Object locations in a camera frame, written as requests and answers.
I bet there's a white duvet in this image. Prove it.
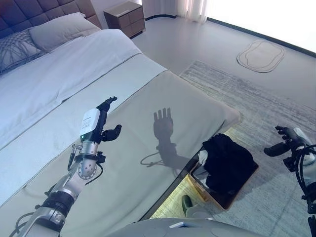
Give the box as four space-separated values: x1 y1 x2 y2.
0 29 143 141

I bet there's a silver right robot leg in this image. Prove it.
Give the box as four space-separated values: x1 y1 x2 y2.
186 206 215 220

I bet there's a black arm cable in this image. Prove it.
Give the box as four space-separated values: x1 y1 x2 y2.
295 144 316 215
68 144 103 186

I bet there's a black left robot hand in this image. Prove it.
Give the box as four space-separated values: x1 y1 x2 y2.
79 96 123 143

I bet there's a grey pillow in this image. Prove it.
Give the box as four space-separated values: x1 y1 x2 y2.
29 12 102 52

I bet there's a brown nightstand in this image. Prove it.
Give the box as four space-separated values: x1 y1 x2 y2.
103 2 146 39

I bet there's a grey robot torso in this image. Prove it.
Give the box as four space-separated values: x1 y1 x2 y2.
118 216 250 237

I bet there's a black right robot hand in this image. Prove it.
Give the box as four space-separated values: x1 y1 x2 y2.
263 125 314 158

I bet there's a sheer white curtain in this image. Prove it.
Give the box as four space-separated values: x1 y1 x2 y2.
142 0 208 23

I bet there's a patterned grey cushion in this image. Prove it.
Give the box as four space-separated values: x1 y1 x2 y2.
0 31 42 72

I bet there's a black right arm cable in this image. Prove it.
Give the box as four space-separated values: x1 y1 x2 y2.
295 144 316 215

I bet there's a small beige floor mat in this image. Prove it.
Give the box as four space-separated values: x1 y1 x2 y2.
236 40 285 74

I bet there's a bed with grey sheet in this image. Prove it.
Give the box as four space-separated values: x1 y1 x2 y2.
0 12 241 237

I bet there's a grey striped rug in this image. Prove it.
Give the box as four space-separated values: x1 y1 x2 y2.
150 60 316 237

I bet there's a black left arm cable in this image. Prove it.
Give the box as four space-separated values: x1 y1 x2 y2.
68 144 103 186

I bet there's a cream garment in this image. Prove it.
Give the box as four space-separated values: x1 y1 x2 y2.
197 148 212 191

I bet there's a dark green right robot foot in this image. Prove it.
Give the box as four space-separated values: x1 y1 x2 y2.
181 195 195 212

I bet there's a woven wicker basket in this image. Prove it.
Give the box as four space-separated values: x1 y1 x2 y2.
189 158 259 211

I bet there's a black garment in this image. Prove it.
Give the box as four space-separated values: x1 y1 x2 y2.
202 133 256 196

